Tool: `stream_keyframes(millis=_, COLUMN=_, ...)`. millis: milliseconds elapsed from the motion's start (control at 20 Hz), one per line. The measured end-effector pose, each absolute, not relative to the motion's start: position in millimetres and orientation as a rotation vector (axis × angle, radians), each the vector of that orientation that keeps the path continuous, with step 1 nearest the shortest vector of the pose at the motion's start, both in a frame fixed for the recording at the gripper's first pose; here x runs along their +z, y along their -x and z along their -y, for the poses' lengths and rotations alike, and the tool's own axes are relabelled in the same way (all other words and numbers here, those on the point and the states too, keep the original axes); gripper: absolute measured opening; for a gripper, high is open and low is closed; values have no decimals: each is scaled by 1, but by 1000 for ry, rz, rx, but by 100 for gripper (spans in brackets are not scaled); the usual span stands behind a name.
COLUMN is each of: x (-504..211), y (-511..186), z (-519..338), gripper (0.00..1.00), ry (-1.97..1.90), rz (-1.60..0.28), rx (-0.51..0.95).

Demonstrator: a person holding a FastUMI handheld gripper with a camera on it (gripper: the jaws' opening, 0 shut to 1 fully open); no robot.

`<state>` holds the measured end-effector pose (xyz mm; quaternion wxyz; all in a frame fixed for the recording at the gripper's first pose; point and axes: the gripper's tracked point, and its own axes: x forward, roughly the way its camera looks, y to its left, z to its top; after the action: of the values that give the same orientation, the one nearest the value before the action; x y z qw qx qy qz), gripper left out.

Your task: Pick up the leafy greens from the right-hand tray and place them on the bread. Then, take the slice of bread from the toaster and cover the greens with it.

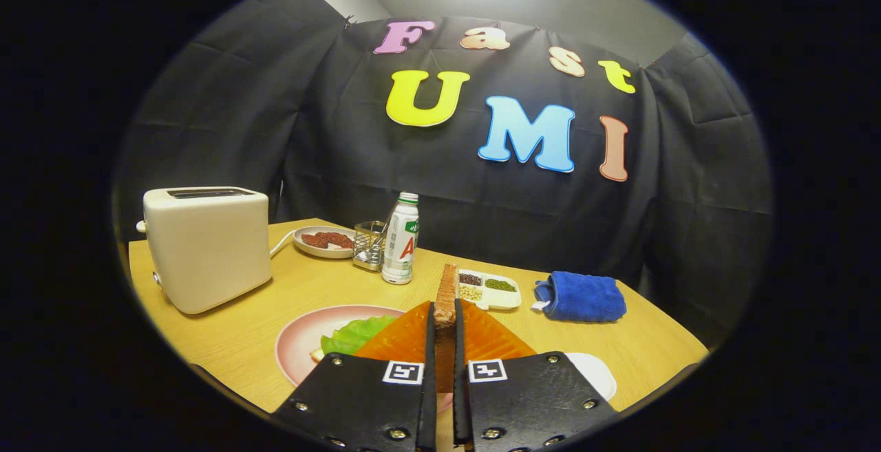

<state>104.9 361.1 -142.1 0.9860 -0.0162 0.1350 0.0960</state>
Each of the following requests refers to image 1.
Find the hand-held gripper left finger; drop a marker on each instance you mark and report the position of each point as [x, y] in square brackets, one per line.
[365, 404]

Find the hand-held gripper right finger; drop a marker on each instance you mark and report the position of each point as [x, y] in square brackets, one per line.
[530, 397]

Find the browned toast slice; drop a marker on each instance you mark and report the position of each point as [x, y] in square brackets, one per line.
[446, 294]

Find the green lettuce leaf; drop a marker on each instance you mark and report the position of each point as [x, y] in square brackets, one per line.
[358, 335]

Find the pink round plate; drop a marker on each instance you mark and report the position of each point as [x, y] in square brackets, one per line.
[299, 342]

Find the white divided bean tray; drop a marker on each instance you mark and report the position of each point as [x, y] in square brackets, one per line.
[490, 297]

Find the blue folded towel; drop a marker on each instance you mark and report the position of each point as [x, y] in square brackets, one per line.
[585, 297]

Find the white round plate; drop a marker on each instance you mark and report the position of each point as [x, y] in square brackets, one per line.
[323, 251]

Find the white drink bottle green cap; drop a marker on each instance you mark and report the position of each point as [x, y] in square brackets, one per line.
[400, 245]

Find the red meat slices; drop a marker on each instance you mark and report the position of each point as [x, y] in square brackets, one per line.
[327, 239]

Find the cream white toaster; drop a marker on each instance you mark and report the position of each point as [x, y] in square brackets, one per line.
[206, 252]

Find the black backdrop cloth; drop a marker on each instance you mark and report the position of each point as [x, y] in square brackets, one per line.
[344, 163]

